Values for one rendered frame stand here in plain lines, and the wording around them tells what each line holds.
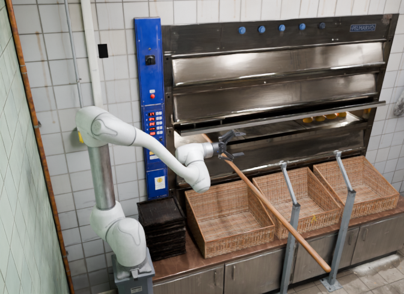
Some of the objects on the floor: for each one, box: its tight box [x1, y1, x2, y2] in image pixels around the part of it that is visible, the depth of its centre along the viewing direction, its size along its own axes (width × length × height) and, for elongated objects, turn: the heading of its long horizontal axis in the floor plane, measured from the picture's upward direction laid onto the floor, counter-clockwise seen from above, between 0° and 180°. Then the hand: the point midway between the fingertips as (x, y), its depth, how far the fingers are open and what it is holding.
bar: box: [188, 150, 357, 294], centre depth 271 cm, size 31×127×118 cm, turn 110°
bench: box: [152, 176, 404, 294], centre depth 307 cm, size 56×242×58 cm, turn 110°
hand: (242, 143), depth 215 cm, fingers open, 13 cm apart
